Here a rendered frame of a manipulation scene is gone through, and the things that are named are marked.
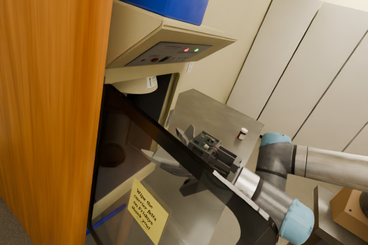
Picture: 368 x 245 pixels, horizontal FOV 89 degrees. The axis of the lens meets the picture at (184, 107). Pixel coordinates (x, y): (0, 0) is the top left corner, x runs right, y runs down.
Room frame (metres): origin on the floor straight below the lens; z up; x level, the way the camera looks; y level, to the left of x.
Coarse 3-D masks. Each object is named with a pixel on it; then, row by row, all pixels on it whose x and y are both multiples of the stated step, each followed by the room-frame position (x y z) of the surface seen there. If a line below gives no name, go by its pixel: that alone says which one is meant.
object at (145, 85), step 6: (144, 78) 0.44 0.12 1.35; (150, 78) 0.46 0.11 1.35; (156, 78) 0.50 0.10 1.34; (114, 84) 0.40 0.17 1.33; (120, 84) 0.40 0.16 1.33; (126, 84) 0.41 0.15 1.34; (132, 84) 0.41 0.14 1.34; (138, 84) 0.42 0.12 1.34; (144, 84) 0.43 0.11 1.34; (150, 84) 0.45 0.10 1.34; (156, 84) 0.49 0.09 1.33; (120, 90) 0.40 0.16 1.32; (126, 90) 0.40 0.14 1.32; (132, 90) 0.41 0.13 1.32; (138, 90) 0.42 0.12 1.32; (144, 90) 0.43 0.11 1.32; (150, 90) 0.45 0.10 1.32
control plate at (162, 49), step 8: (152, 48) 0.28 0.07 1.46; (160, 48) 0.29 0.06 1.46; (168, 48) 0.31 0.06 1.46; (176, 48) 0.33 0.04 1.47; (184, 48) 0.35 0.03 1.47; (192, 48) 0.38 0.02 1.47; (200, 48) 0.41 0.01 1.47; (144, 56) 0.29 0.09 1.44; (152, 56) 0.31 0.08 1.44; (160, 56) 0.33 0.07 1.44; (176, 56) 0.39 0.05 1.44; (184, 56) 0.42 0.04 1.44; (192, 56) 0.45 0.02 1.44; (128, 64) 0.29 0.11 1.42; (136, 64) 0.31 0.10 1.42; (144, 64) 0.33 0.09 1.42; (152, 64) 0.36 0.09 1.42
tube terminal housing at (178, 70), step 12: (108, 72) 0.30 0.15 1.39; (120, 72) 0.33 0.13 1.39; (132, 72) 0.36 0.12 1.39; (144, 72) 0.39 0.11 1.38; (156, 72) 0.43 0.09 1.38; (168, 72) 0.48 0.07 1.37; (180, 72) 0.54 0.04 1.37; (180, 84) 0.56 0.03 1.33; (168, 96) 0.57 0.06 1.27; (168, 108) 0.58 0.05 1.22
